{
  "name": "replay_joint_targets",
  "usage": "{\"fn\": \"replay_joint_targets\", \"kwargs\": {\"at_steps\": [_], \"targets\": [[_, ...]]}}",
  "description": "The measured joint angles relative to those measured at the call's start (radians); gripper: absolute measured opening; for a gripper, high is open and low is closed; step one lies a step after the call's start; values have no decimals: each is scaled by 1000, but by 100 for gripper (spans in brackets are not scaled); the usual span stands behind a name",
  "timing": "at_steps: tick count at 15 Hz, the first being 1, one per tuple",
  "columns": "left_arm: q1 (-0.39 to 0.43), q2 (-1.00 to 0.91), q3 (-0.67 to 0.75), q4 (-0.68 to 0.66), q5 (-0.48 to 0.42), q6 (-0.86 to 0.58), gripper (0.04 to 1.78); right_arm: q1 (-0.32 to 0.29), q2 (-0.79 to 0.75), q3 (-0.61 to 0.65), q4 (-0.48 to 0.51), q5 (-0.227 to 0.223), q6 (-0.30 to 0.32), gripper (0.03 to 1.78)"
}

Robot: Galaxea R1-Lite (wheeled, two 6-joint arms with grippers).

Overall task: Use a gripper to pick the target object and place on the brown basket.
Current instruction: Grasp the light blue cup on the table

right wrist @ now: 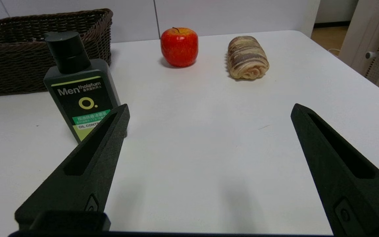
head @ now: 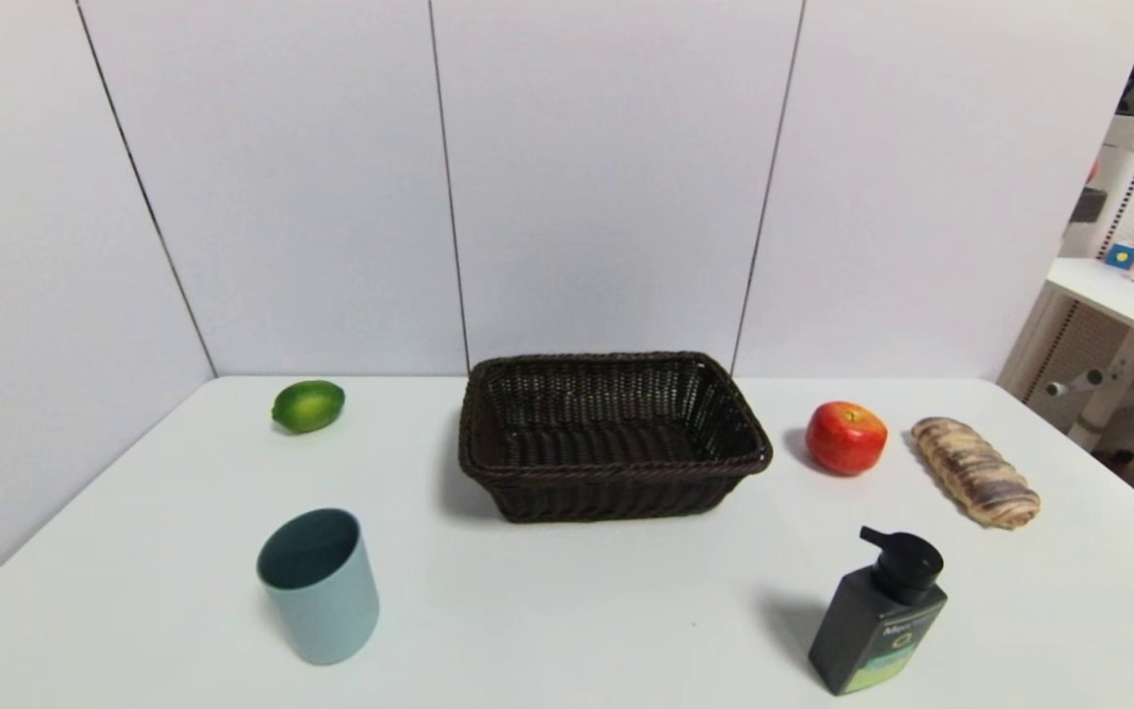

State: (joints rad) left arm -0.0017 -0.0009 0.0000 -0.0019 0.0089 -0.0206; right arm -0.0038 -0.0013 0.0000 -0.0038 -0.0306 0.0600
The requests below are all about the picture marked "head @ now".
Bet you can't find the green lime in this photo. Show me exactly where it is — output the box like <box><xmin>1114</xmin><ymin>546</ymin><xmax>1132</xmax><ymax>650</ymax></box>
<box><xmin>271</xmin><ymin>379</ymin><xmax>347</xmax><ymax>435</ymax></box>

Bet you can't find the brown swirled bread loaf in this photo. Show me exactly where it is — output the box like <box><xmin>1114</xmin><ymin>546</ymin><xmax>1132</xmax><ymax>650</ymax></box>
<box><xmin>911</xmin><ymin>417</ymin><xmax>1042</xmax><ymax>531</ymax></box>

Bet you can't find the white desk leg with crank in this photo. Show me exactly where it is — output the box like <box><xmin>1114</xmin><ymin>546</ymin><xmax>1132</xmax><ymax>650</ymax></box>
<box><xmin>1045</xmin><ymin>329</ymin><xmax>1134</xmax><ymax>454</ymax></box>

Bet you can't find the white side desk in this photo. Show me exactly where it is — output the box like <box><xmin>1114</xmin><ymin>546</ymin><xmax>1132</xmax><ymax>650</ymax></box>
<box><xmin>1046</xmin><ymin>257</ymin><xmax>1134</xmax><ymax>359</ymax></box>

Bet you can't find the black pump soap bottle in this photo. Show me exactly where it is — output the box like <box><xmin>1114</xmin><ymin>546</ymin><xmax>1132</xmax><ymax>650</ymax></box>
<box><xmin>807</xmin><ymin>526</ymin><xmax>950</xmax><ymax>697</ymax></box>

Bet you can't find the red apple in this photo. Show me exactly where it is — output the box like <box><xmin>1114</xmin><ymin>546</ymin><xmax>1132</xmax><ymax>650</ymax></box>
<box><xmin>804</xmin><ymin>400</ymin><xmax>890</xmax><ymax>478</ymax></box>

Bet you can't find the dark brown wicker basket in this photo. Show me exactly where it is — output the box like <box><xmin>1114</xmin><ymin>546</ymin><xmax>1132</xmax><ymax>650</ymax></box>
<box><xmin>458</xmin><ymin>351</ymin><xmax>775</xmax><ymax>524</ymax></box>

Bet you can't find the light blue plastic cup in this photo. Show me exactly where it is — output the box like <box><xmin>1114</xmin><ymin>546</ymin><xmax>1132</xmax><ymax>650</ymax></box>
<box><xmin>255</xmin><ymin>507</ymin><xmax>381</xmax><ymax>667</ymax></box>

